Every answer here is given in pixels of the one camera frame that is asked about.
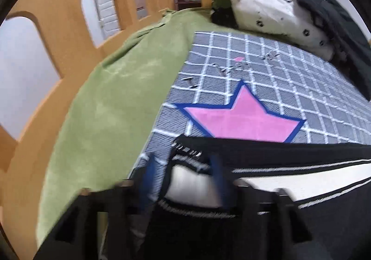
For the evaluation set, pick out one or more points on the grey checked blanket with star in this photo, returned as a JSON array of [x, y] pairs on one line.
[[289, 89]]

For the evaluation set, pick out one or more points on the wooden bed frame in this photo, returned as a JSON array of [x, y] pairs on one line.
[[58, 2]]

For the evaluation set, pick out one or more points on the black pants with white stripe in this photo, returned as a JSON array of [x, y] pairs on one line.
[[333, 234]]

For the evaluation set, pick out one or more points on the green bed sheet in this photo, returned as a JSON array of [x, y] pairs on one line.
[[116, 89]]

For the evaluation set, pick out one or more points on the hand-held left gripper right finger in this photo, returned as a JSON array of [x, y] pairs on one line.
[[216, 174]]

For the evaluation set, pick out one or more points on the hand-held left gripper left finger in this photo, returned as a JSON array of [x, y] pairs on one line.
[[148, 180]]

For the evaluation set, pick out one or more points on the black jacket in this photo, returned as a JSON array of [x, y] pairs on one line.
[[333, 16]]

